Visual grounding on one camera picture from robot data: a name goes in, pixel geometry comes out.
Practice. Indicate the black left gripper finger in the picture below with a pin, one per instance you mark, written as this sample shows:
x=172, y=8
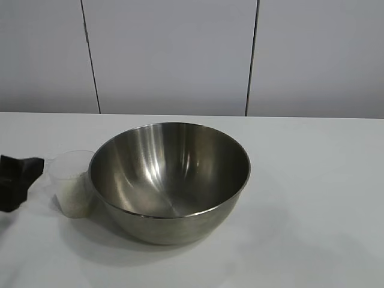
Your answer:
x=27, y=168
x=13, y=198

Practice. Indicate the clear plastic measuring cup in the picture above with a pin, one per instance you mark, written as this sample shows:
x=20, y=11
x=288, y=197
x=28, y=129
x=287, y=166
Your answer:
x=70, y=168

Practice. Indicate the white rice grains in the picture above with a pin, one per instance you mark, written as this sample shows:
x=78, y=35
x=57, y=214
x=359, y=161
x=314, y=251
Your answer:
x=73, y=198

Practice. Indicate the stainless steel mixing bowl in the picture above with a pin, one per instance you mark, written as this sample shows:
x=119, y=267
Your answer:
x=168, y=174

